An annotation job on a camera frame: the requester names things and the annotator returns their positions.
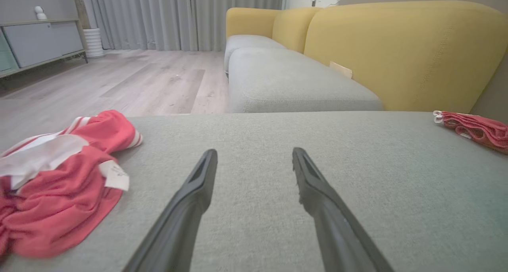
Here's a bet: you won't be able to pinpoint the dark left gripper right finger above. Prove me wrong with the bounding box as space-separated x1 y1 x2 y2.
292 147 395 272

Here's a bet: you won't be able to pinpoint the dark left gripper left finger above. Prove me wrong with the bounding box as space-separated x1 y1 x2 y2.
122 148 219 272

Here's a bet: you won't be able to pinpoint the red and white jersey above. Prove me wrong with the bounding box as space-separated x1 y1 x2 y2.
0 110 143 260

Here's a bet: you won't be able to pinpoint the red shorts with white panel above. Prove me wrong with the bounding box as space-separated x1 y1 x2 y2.
433 110 508 155

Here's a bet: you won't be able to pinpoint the beige sofa tag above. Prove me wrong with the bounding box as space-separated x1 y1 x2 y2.
329 61 353 79

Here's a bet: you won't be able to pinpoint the wide yellow sofa backrest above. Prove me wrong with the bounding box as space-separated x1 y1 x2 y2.
304 0 508 114

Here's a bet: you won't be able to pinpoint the white ribbed vase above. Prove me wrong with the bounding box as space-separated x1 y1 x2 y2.
82 28 106 59

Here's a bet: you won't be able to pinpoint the grey curtain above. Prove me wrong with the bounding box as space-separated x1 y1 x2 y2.
79 0 285 52

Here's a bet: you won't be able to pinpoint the small yellow sofa backrest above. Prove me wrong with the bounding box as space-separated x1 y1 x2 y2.
225 7 283 40

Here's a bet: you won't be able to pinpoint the grey sideboard cabinet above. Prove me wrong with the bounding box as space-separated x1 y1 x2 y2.
0 18 89 80

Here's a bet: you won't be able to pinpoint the brown wooden post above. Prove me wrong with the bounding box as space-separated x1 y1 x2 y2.
71 0 91 30

